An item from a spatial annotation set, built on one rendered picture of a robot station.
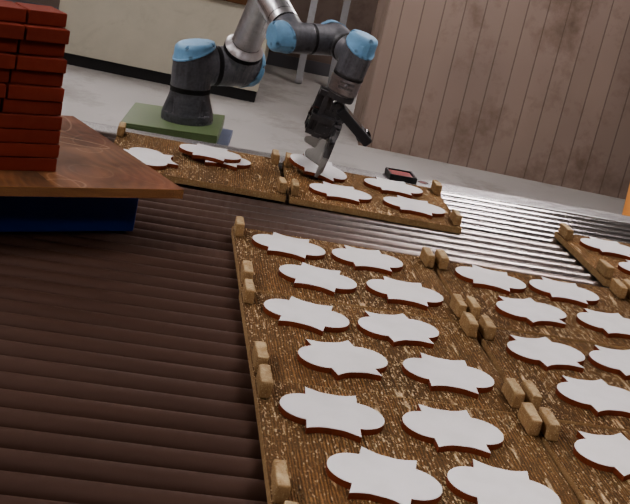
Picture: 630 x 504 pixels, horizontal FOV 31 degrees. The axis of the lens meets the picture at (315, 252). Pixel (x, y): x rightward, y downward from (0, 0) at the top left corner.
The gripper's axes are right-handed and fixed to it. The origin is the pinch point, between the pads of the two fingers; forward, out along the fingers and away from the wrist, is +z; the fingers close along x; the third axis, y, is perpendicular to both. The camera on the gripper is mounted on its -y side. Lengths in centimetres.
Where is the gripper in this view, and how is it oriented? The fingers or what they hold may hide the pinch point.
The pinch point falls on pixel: (318, 168)
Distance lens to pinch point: 280.6
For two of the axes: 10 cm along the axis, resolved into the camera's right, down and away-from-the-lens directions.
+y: -9.3, -3.3, -1.7
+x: 0.2, 4.2, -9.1
